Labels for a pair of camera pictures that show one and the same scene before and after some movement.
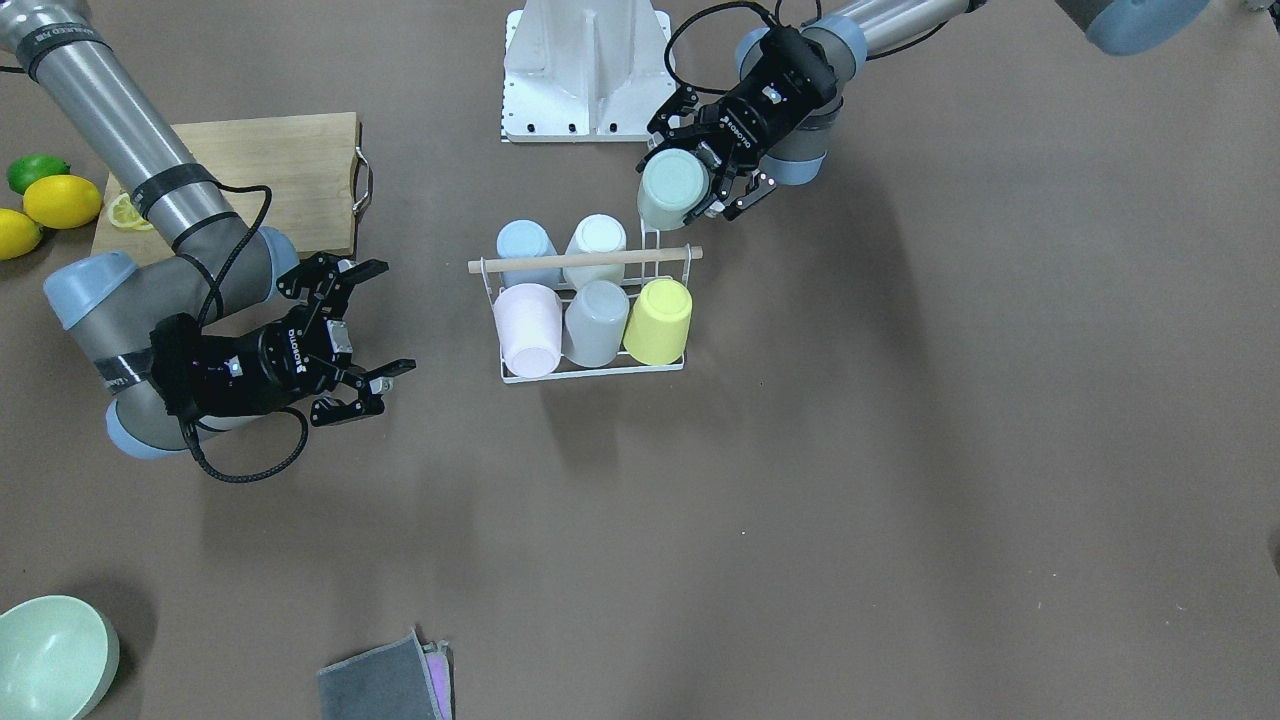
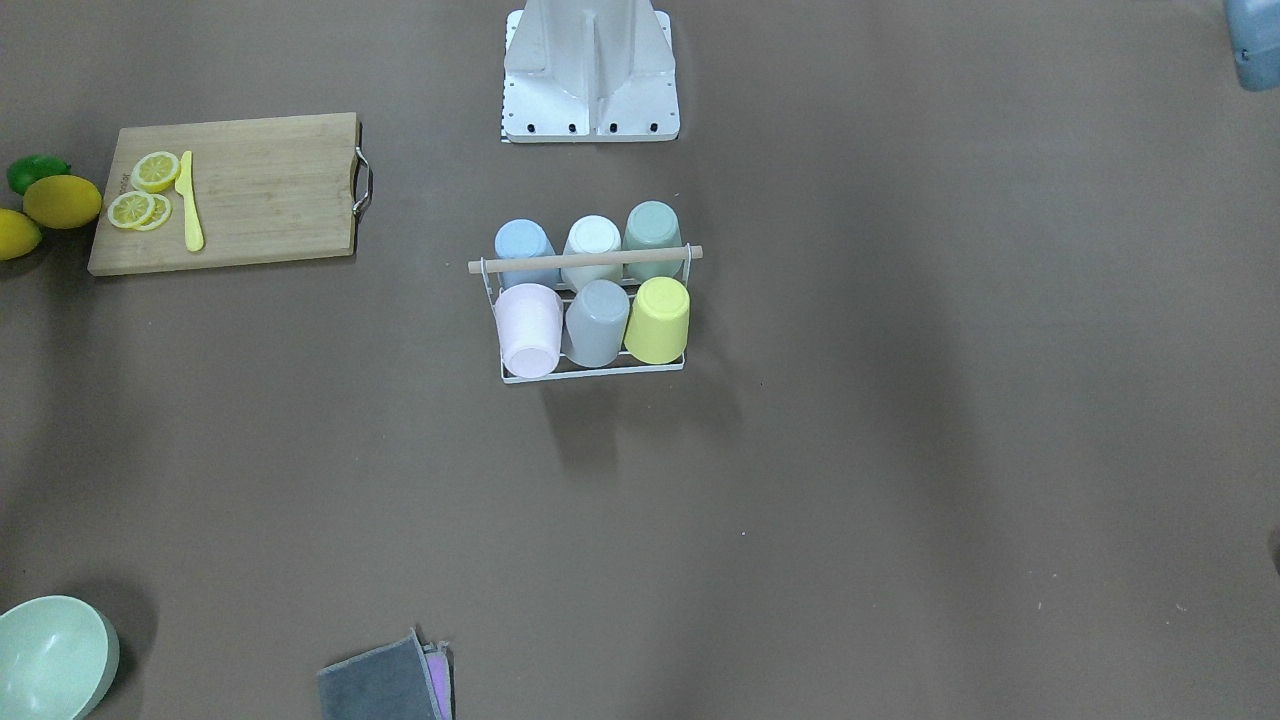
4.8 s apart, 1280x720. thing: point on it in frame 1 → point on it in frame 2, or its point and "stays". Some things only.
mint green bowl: [59, 657] stays
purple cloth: [441, 667] stays
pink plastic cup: [529, 325] stays
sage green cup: [672, 182] → [648, 225]
